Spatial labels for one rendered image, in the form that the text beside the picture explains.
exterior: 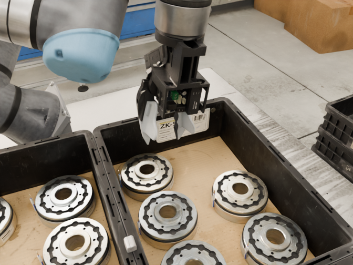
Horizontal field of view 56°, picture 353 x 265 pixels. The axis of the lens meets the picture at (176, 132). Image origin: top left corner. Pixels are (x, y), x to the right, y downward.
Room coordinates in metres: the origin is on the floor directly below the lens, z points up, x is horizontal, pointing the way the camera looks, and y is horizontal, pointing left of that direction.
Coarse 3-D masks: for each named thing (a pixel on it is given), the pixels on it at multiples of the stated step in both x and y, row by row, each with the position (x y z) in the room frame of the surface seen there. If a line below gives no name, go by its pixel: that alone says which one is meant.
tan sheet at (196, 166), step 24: (192, 144) 0.57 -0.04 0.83; (216, 144) 0.57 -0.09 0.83; (120, 168) 0.49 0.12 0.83; (192, 168) 0.49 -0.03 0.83; (216, 168) 0.49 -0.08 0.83; (240, 168) 0.49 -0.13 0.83; (192, 192) 0.42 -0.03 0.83; (216, 216) 0.37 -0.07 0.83; (216, 240) 0.32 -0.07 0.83; (240, 240) 0.32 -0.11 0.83; (240, 264) 0.28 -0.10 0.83
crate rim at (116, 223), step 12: (72, 132) 0.49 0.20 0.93; (84, 132) 0.49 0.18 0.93; (24, 144) 0.46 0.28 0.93; (36, 144) 0.45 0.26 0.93; (48, 144) 0.46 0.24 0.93; (0, 156) 0.43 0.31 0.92; (96, 156) 0.42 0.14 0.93; (96, 168) 0.39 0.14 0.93; (108, 192) 0.34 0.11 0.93; (108, 204) 0.32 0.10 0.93; (120, 228) 0.28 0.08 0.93; (120, 240) 0.26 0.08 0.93; (120, 252) 0.24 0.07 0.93; (132, 264) 0.22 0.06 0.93
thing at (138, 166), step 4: (148, 160) 0.48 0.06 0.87; (140, 164) 0.47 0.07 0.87; (144, 164) 0.47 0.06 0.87; (148, 164) 0.47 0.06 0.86; (152, 164) 0.47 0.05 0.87; (156, 164) 0.47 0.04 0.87; (136, 168) 0.45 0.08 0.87; (140, 168) 0.46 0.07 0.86; (156, 168) 0.45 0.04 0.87; (136, 172) 0.44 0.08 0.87; (140, 172) 0.44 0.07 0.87; (152, 172) 0.44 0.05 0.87; (156, 172) 0.44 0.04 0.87; (140, 176) 0.43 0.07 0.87; (144, 176) 0.43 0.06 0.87; (148, 176) 0.43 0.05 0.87; (152, 176) 0.43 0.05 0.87; (156, 176) 0.44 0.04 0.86
